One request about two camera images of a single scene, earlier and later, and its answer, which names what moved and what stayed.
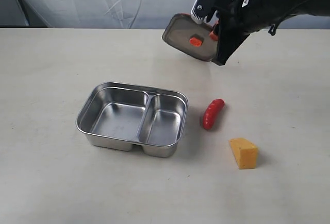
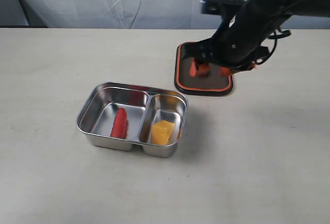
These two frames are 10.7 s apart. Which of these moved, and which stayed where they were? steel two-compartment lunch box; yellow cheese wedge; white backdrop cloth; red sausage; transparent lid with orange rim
Moved: transparent lid with orange rim; yellow cheese wedge; red sausage
Stayed: steel two-compartment lunch box; white backdrop cloth
